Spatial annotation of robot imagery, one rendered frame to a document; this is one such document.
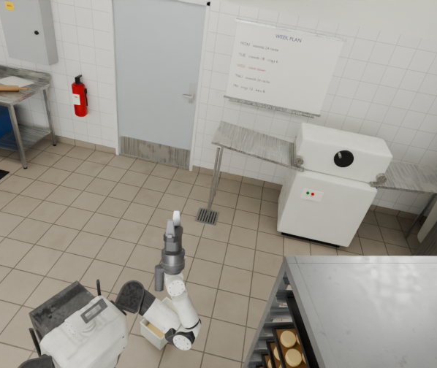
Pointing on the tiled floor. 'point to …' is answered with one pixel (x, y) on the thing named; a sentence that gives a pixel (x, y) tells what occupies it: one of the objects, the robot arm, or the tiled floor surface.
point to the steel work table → (23, 135)
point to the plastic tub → (150, 332)
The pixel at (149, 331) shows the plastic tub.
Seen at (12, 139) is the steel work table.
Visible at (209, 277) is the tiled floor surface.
